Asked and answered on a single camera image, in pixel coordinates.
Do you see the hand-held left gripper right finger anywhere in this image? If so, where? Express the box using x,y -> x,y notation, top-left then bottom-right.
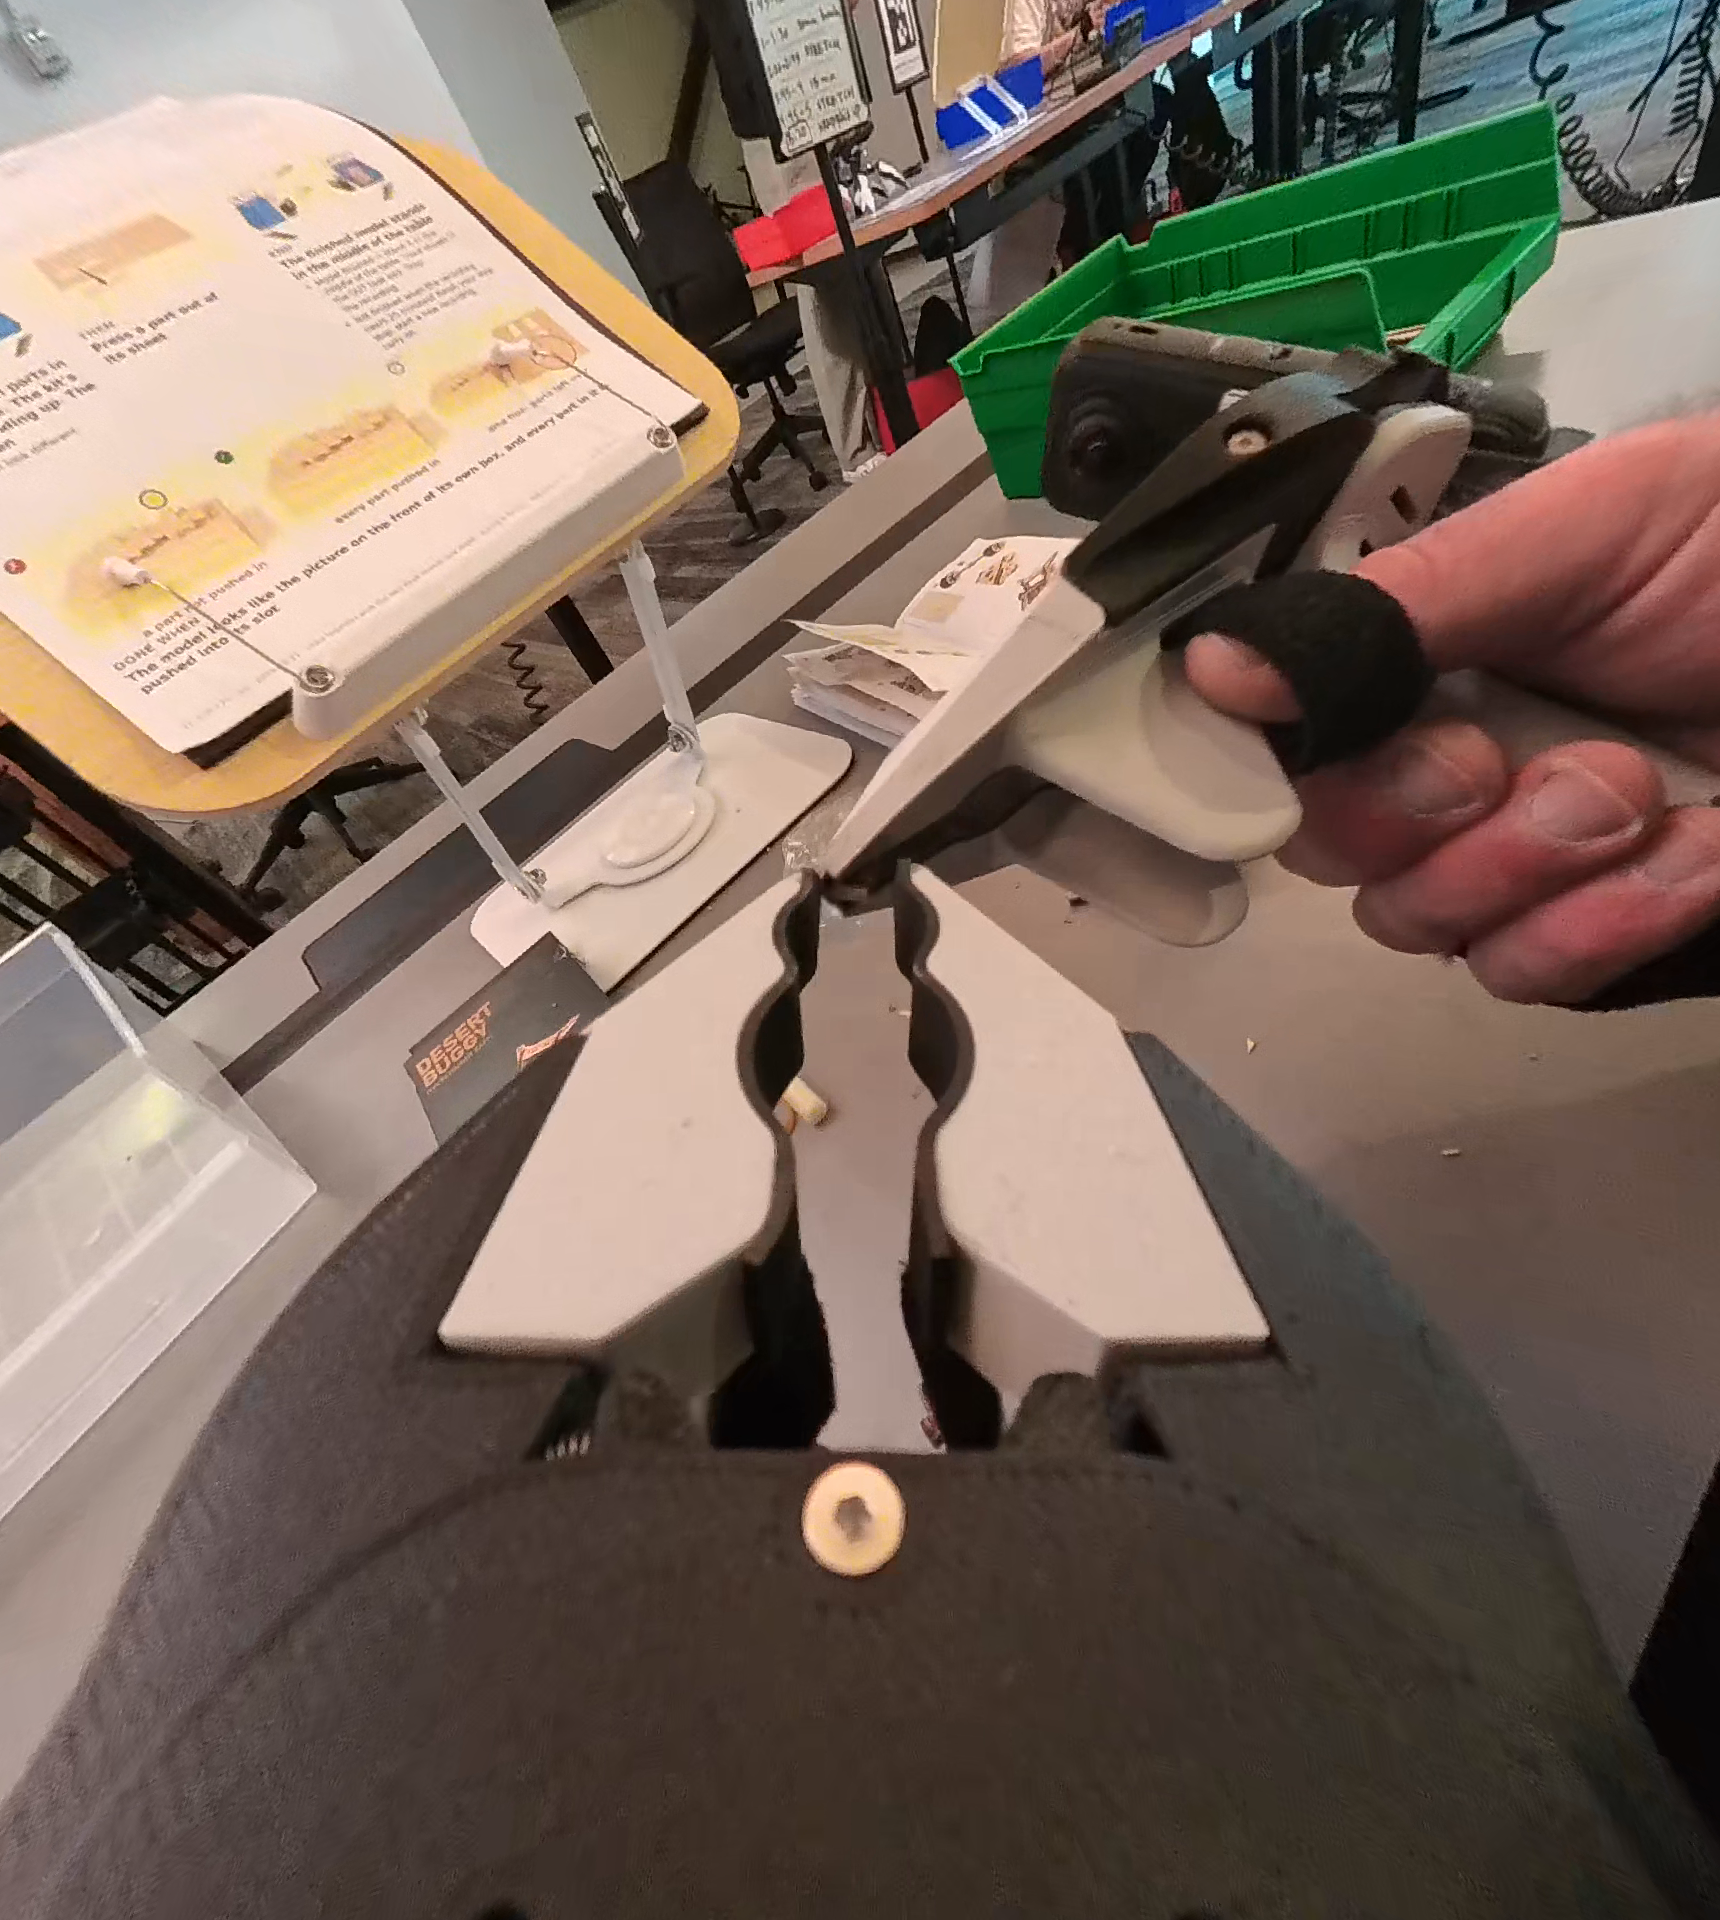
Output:
901,869 -> 1271,1377

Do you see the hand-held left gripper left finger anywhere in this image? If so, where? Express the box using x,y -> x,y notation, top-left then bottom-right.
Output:
437,871 -> 821,1354

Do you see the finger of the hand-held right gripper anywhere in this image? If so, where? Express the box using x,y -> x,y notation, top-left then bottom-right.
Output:
841,783 -> 1045,905
812,572 -> 1152,888

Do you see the black model box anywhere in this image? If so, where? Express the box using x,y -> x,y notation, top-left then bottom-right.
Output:
402,945 -> 611,1150

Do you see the person's right hand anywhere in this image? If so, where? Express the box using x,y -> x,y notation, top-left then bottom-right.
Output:
1185,395 -> 1720,1006

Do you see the instruction booklet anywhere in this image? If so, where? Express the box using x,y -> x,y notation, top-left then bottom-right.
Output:
785,534 -> 1090,745

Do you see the green plastic bin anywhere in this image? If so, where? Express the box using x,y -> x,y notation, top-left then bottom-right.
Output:
949,99 -> 1568,503

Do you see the brown-topped desk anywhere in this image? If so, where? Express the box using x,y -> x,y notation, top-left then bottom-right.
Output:
748,31 -> 1254,443

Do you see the blue plastic bin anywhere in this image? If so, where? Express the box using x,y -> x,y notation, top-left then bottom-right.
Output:
939,72 -> 1045,152

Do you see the red plastic bin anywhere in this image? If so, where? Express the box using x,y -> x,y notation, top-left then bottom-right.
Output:
731,185 -> 859,275

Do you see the black office chair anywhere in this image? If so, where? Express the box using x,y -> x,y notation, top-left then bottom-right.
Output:
615,158 -> 832,544

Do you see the clear plastic organiser box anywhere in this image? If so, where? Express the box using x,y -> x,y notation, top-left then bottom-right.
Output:
0,924 -> 318,1593

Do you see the whiteboard with handwriting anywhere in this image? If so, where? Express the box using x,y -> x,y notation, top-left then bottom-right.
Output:
760,0 -> 877,167

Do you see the instruction sheet display board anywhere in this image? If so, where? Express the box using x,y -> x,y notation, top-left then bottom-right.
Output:
0,97 -> 739,817

